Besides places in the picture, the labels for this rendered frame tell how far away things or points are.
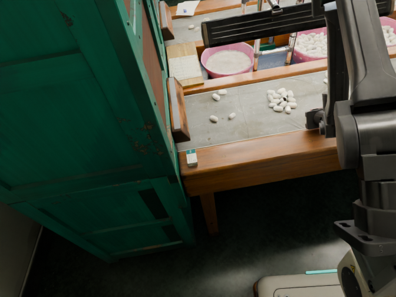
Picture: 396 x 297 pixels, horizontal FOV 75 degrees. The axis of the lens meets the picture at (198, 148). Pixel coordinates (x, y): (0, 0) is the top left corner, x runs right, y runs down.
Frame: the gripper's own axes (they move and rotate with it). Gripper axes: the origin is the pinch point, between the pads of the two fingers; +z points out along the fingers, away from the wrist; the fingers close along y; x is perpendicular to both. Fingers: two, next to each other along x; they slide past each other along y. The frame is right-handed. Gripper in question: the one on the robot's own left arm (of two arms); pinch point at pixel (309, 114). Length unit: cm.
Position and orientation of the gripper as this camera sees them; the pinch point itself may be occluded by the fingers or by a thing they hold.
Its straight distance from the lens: 110.4
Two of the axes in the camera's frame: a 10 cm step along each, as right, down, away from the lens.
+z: -0.4, -2.6, 9.6
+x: 1.8, 9.5, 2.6
